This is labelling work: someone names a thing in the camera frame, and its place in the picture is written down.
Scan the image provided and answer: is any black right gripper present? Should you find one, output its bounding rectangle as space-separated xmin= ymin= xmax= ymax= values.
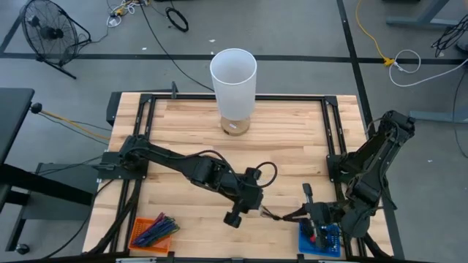
xmin=283 ymin=182 xmax=343 ymax=229

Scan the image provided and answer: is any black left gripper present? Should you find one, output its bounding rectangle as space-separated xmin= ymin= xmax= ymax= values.
xmin=223 ymin=167 xmax=265 ymax=229

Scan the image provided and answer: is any green braided cable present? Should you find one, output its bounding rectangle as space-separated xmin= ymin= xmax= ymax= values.
xmin=156 ymin=218 xmax=178 ymax=235

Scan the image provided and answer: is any blue plastic basket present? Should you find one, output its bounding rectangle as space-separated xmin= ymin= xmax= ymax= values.
xmin=298 ymin=221 xmax=342 ymax=258

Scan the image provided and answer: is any orange plastic basket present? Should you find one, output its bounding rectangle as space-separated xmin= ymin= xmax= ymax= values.
xmin=129 ymin=216 xmax=174 ymax=254

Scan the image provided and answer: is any white shade wooden base lamp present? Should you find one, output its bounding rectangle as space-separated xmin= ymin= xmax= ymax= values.
xmin=209 ymin=47 xmax=258 ymax=137

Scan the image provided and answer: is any grey desk foot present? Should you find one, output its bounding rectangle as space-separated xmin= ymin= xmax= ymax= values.
xmin=409 ymin=109 xmax=468 ymax=123

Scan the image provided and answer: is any black side desk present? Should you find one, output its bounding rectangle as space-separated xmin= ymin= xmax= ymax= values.
xmin=0 ymin=87 xmax=100 ymax=256

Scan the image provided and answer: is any black floor fan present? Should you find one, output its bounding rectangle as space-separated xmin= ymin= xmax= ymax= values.
xmin=20 ymin=0 xmax=92 ymax=80

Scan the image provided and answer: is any black aluminium table frame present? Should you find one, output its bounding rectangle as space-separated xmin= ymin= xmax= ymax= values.
xmin=83 ymin=80 xmax=405 ymax=262

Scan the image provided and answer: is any long black floor cable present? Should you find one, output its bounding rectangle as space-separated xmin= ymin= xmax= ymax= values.
xmin=138 ymin=0 xmax=216 ymax=93

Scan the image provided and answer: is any yellow extension cord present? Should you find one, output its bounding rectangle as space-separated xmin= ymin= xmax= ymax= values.
xmin=355 ymin=0 xmax=396 ymax=67

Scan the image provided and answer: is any white floor cable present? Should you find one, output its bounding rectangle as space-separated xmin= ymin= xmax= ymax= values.
xmin=388 ymin=49 xmax=468 ymax=88

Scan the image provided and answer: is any black coiled floor cable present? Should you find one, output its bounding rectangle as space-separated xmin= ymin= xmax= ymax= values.
xmin=165 ymin=6 xmax=190 ymax=33

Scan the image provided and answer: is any white cable tangle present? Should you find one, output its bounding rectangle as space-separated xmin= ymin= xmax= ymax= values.
xmin=105 ymin=0 xmax=151 ymax=28

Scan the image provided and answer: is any grey desk leg frame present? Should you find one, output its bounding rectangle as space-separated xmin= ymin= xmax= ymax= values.
xmin=385 ymin=0 xmax=468 ymax=28

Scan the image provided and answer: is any black knob yellow cord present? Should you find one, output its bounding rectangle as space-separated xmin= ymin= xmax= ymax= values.
xmin=29 ymin=102 xmax=113 ymax=142

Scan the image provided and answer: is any black cable tangle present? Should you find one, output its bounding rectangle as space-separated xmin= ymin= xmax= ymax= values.
xmin=431 ymin=21 xmax=468 ymax=58

